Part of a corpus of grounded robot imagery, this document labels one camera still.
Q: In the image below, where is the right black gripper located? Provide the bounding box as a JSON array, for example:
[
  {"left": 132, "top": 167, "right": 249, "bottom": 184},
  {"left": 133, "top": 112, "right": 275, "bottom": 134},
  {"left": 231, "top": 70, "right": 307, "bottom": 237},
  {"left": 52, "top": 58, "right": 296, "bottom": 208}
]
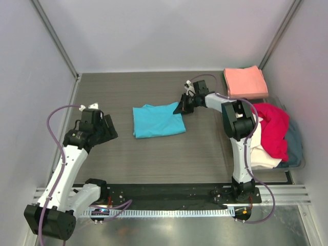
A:
[{"left": 175, "top": 93, "right": 199, "bottom": 115}]

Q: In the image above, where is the turquoise t shirt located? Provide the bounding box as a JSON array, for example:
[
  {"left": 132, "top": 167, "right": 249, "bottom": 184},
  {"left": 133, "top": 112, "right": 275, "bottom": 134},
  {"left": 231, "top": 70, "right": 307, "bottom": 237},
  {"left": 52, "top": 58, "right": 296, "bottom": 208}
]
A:
[{"left": 132, "top": 102, "right": 186, "bottom": 139}]

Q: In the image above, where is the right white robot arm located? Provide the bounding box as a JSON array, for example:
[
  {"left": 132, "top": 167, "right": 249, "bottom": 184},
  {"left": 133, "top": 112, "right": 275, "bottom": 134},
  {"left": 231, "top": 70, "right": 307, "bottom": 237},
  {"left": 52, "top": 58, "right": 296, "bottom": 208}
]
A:
[{"left": 173, "top": 80, "right": 257, "bottom": 203}]

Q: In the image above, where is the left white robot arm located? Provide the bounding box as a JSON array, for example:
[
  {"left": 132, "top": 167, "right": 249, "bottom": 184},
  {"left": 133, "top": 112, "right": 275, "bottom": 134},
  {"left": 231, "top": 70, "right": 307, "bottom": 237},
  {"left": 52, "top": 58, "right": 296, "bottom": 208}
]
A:
[{"left": 24, "top": 105, "right": 118, "bottom": 241}]

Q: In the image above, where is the folded pink t shirt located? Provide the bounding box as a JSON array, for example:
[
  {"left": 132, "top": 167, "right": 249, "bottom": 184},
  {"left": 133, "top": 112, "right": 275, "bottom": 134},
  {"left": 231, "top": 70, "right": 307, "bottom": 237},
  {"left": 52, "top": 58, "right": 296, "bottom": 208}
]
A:
[{"left": 223, "top": 66, "right": 269, "bottom": 99}]

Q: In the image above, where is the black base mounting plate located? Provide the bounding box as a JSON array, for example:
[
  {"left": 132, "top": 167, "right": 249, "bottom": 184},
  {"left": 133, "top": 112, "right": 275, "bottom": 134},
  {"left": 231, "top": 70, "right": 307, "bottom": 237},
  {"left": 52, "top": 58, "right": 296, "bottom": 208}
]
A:
[{"left": 107, "top": 183, "right": 262, "bottom": 211}]

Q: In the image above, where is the red t shirt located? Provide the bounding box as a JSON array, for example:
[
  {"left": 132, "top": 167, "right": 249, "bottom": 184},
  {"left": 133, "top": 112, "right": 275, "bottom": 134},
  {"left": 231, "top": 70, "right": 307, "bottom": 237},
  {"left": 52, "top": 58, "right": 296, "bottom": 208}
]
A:
[{"left": 254, "top": 103, "right": 290, "bottom": 162}]

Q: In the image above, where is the cream t shirt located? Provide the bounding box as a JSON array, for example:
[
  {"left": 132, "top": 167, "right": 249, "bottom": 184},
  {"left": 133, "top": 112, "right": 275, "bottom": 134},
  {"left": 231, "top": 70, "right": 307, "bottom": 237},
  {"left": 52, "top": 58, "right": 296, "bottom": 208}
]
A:
[{"left": 251, "top": 117, "right": 282, "bottom": 170}]

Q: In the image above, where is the clear plastic bin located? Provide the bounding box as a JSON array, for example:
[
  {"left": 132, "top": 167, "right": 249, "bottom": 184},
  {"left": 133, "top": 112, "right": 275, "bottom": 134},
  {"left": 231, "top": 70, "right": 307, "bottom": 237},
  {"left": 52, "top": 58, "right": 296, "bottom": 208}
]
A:
[{"left": 220, "top": 93, "right": 308, "bottom": 173}]

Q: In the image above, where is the teal grey t shirt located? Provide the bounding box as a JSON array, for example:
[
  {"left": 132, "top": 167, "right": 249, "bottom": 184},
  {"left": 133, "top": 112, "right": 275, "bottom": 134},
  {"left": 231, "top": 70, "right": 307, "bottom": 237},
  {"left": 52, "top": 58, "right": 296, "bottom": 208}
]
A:
[{"left": 276, "top": 119, "right": 303, "bottom": 169}]

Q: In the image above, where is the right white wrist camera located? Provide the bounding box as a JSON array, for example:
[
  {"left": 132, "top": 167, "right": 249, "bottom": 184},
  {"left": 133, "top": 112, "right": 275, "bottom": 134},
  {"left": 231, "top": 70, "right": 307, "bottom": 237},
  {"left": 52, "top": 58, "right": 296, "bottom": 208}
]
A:
[{"left": 184, "top": 80, "right": 195, "bottom": 97}]

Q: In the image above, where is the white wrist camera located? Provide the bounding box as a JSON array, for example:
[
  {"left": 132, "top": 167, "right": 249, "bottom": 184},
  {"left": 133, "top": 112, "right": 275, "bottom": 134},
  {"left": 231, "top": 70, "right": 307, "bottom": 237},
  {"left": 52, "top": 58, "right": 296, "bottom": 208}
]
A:
[
  {"left": 184, "top": 80, "right": 195, "bottom": 97},
  {"left": 88, "top": 103, "right": 99, "bottom": 110}
]

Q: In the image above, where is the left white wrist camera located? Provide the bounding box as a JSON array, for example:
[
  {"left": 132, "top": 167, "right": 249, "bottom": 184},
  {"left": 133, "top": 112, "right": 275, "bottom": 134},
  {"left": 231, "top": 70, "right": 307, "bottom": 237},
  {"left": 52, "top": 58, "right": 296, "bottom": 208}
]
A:
[{"left": 88, "top": 103, "right": 99, "bottom": 110}]

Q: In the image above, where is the slotted grey cable duct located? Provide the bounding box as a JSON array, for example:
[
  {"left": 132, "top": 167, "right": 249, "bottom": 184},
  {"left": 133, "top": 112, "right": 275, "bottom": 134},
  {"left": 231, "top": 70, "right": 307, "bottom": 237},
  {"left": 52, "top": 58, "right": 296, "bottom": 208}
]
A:
[{"left": 80, "top": 207, "right": 235, "bottom": 219}]

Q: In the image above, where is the right aluminium frame post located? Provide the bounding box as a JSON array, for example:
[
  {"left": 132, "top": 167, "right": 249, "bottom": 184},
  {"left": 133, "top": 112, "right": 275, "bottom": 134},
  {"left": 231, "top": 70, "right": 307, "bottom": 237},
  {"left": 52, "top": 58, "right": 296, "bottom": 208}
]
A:
[{"left": 258, "top": 0, "right": 304, "bottom": 70}]

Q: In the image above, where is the aluminium frame post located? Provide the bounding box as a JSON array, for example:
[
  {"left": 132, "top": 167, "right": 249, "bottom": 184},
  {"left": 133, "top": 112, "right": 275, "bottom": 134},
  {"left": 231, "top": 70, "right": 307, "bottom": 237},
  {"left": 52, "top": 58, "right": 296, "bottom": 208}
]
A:
[
  {"left": 258, "top": 0, "right": 304, "bottom": 70},
  {"left": 30, "top": 0, "right": 79, "bottom": 80}
]

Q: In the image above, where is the left aluminium frame post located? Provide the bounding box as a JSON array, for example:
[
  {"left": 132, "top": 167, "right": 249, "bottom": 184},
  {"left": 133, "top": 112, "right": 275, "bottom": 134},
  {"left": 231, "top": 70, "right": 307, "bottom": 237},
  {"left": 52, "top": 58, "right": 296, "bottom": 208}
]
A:
[{"left": 30, "top": 0, "right": 79, "bottom": 80}]

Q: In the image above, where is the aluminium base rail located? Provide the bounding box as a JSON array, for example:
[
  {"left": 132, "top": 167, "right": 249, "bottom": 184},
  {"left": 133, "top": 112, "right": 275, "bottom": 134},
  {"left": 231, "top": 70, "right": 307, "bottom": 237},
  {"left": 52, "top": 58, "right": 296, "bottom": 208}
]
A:
[{"left": 33, "top": 186, "right": 312, "bottom": 208}]

